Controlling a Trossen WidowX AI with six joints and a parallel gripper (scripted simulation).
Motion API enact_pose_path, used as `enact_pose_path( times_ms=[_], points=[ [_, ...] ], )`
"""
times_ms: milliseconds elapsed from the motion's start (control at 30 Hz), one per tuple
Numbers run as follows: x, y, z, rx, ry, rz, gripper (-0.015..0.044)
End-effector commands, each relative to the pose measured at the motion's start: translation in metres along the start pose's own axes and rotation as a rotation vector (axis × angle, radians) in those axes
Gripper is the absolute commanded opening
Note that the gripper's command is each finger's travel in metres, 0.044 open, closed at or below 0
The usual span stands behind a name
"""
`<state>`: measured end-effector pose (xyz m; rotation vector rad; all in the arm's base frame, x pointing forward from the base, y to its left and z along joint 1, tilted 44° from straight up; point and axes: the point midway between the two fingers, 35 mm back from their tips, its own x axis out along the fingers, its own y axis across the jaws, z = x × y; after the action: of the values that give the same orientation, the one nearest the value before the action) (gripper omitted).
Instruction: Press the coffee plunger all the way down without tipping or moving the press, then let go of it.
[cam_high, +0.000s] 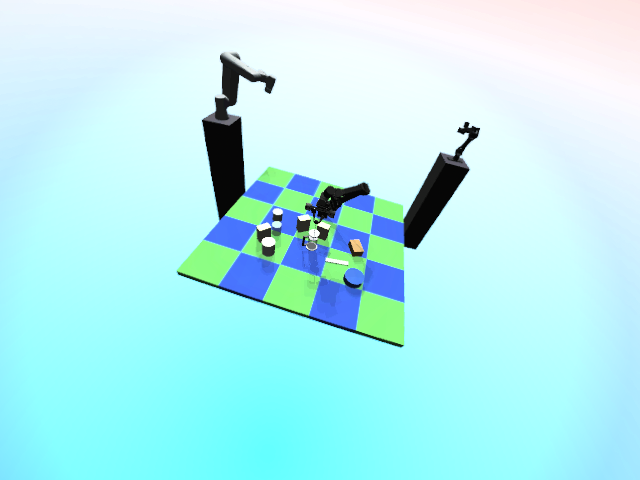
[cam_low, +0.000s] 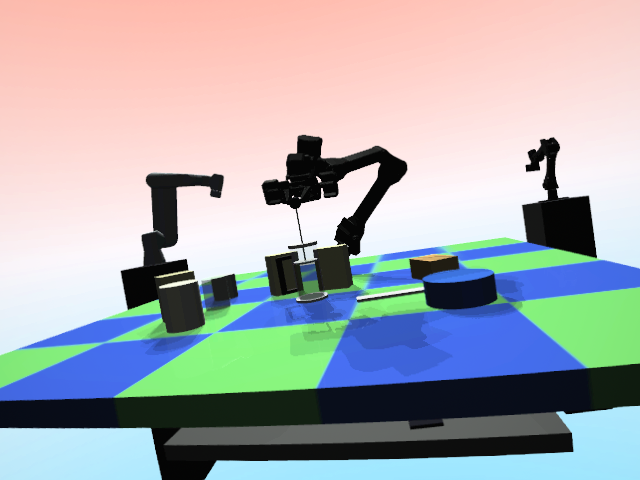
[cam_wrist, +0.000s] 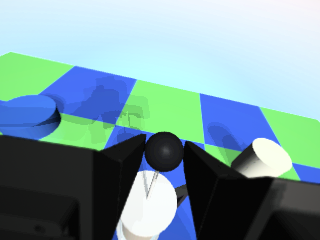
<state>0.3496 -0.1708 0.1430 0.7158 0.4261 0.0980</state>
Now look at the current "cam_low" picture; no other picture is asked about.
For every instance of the white thin rod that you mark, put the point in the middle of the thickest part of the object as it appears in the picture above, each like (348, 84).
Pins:
(390, 294)

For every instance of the white french press with black knob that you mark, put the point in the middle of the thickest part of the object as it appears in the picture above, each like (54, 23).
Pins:
(306, 267)

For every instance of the brown box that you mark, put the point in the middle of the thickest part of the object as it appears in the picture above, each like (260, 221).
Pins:
(430, 264)

